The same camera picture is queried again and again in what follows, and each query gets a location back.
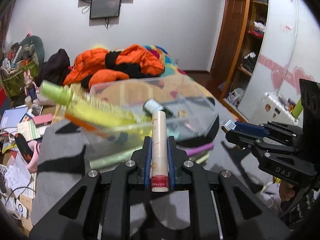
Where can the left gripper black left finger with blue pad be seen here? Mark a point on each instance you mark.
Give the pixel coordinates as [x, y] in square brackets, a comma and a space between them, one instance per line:
[98, 205]

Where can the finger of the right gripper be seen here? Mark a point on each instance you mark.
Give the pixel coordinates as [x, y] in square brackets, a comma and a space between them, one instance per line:
[251, 129]
[240, 139]

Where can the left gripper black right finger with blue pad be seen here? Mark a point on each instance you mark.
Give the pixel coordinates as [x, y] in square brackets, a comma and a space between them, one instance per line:
[221, 206]

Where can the blue white small box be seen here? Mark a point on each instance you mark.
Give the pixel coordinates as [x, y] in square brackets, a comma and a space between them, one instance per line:
[228, 125]

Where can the beige tube red band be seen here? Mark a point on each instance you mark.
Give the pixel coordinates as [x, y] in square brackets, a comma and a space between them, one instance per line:
[159, 159]

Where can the dark green glass jar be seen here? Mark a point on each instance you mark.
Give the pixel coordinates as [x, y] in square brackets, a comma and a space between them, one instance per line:
[151, 106]

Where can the green repellent spray bottle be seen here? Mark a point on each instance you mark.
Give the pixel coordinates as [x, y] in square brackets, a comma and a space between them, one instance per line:
[95, 111]

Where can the white suitcase with stickers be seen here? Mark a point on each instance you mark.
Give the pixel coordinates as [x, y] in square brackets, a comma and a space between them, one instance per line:
[271, 109]

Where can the green cylinder bottle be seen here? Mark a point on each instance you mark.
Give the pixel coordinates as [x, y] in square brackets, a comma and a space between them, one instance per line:
[297, 109]

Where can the purple pen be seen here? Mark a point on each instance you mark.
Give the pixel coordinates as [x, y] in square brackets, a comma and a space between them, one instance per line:
[200, 149]

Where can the light green tube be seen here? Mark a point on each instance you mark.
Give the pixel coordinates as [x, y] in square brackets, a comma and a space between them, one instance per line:
[112, 159]

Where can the orange tube blue cap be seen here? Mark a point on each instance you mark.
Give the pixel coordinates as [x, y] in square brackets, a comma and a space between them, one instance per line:
[116, 137]

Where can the colourful patterned bedspread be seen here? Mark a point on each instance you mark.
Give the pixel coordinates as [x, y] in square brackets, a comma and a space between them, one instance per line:
[172, 84]

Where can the clear plastic storage bin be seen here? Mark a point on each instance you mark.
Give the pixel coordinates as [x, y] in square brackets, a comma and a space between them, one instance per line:
[193, 119]

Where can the wooden door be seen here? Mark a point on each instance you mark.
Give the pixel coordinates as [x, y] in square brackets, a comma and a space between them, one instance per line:
[229, 38]

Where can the wooden wardrobe shelf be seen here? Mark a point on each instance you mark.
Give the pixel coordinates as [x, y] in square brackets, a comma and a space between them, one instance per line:
[248, 49]

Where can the orange puffer jacket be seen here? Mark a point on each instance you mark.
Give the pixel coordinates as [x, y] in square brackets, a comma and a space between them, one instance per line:
[100, 65]

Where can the dark purple garment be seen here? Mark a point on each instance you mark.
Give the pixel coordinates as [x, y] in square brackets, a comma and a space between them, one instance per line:
[55, 70]

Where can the teal neck pillow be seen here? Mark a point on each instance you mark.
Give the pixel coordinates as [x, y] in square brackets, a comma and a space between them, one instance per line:
[37, 43]

